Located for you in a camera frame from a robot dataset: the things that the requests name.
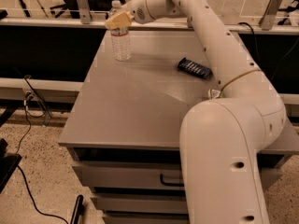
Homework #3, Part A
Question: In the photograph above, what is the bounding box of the yellow foam-padded gripper finger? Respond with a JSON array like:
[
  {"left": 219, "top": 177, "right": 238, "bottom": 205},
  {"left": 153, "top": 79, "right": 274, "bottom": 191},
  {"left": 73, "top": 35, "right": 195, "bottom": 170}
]
[{"left": 106, "top": 10, "right": 134, "bottom": 30}]

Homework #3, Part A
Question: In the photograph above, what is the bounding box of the clear plastic water bottle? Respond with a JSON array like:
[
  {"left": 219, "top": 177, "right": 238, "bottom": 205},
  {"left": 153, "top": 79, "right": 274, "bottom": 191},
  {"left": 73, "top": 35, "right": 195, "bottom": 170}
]
[{"left": 108, "top": 0, "right": 131, "bottom": 61}]

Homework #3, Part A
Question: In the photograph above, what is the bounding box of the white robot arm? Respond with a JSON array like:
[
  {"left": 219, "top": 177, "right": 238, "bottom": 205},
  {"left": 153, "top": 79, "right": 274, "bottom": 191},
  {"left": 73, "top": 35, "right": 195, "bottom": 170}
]
[{"left": 106, "top": 0, "right": 286, "bottom": 224}]

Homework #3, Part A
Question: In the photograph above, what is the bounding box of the dark blue snack bar wrapper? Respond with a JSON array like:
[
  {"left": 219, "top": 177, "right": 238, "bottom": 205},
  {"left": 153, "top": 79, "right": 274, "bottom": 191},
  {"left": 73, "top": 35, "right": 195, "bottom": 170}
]
[{"left": 178, "top": 58, "right": 212, "bottom": 79}]

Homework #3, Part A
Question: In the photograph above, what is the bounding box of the grey drawer cabinet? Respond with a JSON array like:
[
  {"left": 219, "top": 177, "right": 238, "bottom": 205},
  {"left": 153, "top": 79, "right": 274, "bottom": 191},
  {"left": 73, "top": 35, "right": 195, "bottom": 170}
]
[{"left": 60, "top": 31, "right": 298, "bottom": 224}]

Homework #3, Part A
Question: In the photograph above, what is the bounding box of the green chip bag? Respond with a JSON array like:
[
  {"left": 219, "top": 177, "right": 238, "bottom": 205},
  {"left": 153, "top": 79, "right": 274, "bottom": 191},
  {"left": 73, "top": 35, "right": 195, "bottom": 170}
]
[{"left": 208, "top": 89, "right": 221, "bottom": 99}]

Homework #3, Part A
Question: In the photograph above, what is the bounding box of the black equipment at left edge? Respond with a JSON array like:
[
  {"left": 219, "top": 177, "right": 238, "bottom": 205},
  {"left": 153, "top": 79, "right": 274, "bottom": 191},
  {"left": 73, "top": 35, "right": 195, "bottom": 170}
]
[{"left": 0, "top": 138, "right": 21, "bottom": 193}]

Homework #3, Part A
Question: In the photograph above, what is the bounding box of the black cylinder on floor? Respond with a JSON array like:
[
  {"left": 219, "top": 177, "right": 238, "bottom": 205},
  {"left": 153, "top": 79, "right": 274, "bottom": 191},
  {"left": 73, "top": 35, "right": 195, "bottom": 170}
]
[{"left": 70, "top": 195, "right": 84, "bottom": 224}]

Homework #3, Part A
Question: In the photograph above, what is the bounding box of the left metal railing bracket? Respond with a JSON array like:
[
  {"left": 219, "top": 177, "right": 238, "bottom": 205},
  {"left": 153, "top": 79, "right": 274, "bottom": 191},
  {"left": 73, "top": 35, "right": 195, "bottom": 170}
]
[{"left": 76, "top": 0, "right": 92, "bottom": 24}]

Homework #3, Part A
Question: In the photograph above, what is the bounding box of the metal railing bracket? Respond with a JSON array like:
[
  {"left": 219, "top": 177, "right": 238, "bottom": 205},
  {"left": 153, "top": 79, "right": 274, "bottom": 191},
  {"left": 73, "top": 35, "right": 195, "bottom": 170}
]
[
  {"left": 187, "top": 17, "right": 193, "bottom": 28},
  {"left": 76, "top": 0, "right": 92, "bottom": 24},
  {"left": 259, "top": 0, "right": 282, "bottom": 31}
]

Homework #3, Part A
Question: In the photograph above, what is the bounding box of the middle metal railing bracket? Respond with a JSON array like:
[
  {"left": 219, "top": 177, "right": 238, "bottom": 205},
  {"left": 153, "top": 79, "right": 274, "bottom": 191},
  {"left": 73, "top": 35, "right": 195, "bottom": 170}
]
[{"left": 187, "top": 17, "right": 193, "bottom": 28}]

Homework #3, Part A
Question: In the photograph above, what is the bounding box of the wall outlet with plugs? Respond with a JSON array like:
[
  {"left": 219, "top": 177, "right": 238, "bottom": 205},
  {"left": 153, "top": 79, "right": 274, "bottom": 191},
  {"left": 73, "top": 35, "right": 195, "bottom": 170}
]
[{"left": 24, "top": 90, "right": 35, "bottom": 101}]

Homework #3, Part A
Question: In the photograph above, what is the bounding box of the black cable behind table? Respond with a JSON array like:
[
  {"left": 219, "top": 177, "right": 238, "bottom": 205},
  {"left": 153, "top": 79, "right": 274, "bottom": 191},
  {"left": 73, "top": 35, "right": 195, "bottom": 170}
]
[{"left": 236, "top": 21, "right": 260, "bottom": 61}]

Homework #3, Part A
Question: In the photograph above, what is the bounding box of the right metal railing bracket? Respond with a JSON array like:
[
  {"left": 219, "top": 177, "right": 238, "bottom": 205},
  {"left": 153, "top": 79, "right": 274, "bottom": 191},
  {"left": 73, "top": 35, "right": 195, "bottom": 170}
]
[{"left": 259, "top": 0, "right": 282, "bottom": 31}]

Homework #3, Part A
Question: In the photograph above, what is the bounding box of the black drawer handle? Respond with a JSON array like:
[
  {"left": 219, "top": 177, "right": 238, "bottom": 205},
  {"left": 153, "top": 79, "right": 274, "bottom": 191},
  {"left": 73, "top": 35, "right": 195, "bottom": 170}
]
[{"left": 159, "top": 174, "right": 184, "bottom": 187}]

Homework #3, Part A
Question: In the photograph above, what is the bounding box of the black floor cable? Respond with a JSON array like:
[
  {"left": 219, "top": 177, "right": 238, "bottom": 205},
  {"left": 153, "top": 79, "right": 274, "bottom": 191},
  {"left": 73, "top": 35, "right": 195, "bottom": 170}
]
[{"left": 15, "top": 77, "right": 70, "bottom": 224}]

